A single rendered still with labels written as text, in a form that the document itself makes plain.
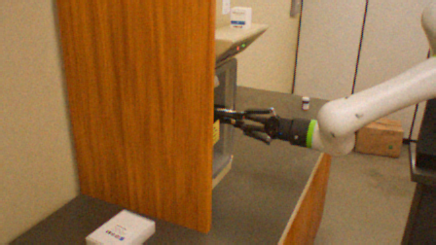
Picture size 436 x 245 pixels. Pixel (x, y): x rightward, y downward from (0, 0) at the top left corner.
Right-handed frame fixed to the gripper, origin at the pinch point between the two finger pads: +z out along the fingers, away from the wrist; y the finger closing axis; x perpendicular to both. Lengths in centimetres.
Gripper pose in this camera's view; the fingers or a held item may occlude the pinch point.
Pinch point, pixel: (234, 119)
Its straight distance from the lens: 134.1
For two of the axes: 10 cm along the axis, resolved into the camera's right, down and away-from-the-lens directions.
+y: 0.2, -9.2, -3.9
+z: -9.1, -1.8, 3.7
